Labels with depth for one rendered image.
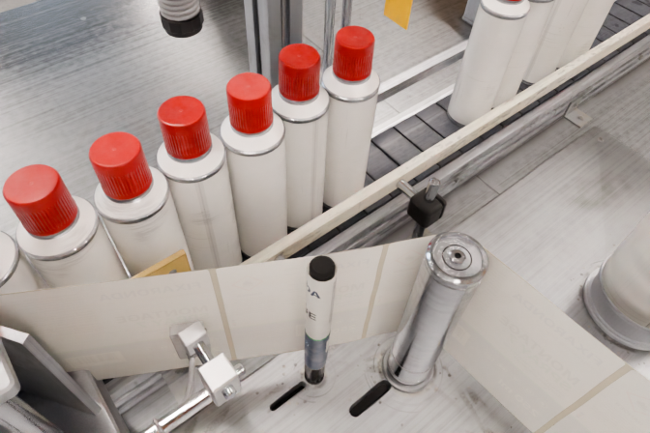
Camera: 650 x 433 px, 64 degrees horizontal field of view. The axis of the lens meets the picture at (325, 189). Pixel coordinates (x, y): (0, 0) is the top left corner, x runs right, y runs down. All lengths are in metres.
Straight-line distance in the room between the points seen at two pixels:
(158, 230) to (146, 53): 0.51
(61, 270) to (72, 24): 0.63
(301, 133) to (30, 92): 0.51
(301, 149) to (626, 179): 0.41
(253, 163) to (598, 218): 0.40
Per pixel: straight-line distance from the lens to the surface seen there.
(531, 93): 0.71
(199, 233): 0.45
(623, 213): 0.67
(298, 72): 0.41
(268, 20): 0.55
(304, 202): 0.51
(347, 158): 0.50
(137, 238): 0.40
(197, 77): 0.81
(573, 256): 0.61
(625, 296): 0.53
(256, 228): 0.48
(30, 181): 0.36
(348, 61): 0.44
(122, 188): 0.37
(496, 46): 0.61
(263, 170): 0.42
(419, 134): 0.66
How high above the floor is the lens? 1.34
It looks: 51 degrees down
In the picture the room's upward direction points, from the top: 4 degrees clockwise
